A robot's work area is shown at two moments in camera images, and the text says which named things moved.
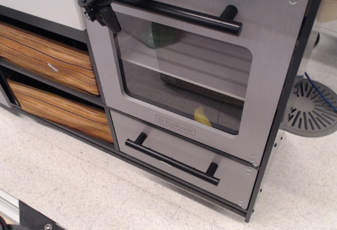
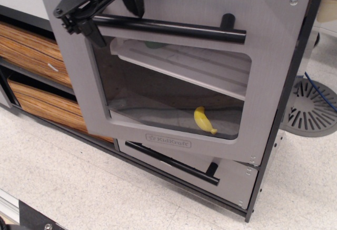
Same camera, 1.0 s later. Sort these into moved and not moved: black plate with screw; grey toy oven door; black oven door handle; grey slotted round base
Moved: grey toy oven door; black oven door handle
Not moved: black plate with screw; grey slotted round base
